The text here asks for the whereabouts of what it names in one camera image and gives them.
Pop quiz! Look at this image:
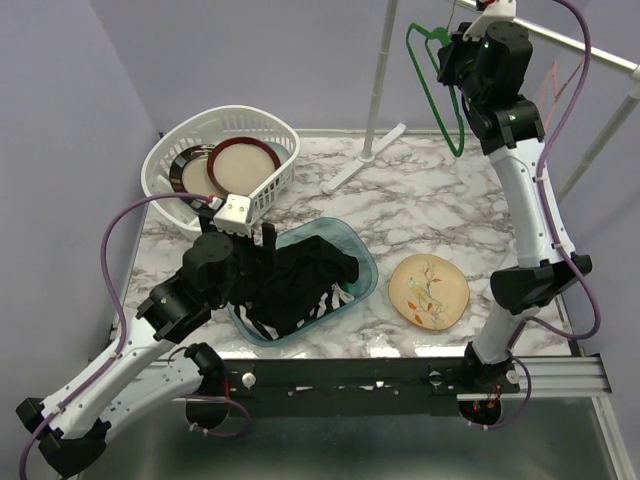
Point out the black white striped tank top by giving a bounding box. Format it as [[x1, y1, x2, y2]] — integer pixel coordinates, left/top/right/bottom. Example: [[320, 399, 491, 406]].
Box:
[[230, 283, 354, 342]]

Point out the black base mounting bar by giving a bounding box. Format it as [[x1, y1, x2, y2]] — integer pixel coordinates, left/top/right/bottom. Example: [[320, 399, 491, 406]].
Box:
[[184, 357, 521, 419]]

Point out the beige bird pattern plate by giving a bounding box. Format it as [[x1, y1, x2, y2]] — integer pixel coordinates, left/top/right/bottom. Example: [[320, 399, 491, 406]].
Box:
[[388, 254, 470, 332]]

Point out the pink wire hanger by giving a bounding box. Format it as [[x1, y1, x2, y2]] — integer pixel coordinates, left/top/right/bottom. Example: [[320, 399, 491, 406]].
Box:
[[536, 61, 582, 129]]

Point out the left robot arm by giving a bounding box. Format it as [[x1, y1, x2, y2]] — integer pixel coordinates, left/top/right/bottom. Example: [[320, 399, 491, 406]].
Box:
[[16, 223, 277, 479]]

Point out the black rimmed plate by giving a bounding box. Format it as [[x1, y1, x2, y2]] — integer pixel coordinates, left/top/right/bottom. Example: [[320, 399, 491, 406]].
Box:
[[169, 144, 223, 197]]

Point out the metal clothes rack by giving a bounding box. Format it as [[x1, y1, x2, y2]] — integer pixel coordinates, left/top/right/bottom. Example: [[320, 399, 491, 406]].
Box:
[[321, 1, 639, 200]]

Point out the white plastic dish basket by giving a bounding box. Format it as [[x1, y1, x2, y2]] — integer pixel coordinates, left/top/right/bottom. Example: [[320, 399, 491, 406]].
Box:
[[140, 105, 300, 226]]

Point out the green hanger with black top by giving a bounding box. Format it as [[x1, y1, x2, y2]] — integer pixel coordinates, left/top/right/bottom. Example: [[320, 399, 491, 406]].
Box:
[[405, 0, 467, 156]]

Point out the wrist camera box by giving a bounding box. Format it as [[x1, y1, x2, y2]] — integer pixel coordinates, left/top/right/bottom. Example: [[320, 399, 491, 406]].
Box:
[[206, 194, 252, 237], [463, 0, 517, 40]]

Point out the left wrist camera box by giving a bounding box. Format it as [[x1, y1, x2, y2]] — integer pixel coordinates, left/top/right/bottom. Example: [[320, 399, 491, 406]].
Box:
[[206, 194, 252, 237]]

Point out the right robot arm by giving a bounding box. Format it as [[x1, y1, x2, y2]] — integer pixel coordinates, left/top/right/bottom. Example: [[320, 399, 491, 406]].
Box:
[[438, 20, 592, 392]]

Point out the red rimmed plate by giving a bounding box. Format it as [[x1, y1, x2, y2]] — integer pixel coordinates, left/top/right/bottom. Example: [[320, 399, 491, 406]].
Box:
[[207, 137, 281, 196]]

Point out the clear blue plastic tray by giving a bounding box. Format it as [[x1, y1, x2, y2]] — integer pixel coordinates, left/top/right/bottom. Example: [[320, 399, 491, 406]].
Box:
[[228, 217, 378, 347]]

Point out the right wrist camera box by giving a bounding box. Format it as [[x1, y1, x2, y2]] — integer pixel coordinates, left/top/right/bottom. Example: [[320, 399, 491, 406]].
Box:
[[463, 0, 517, 40]]

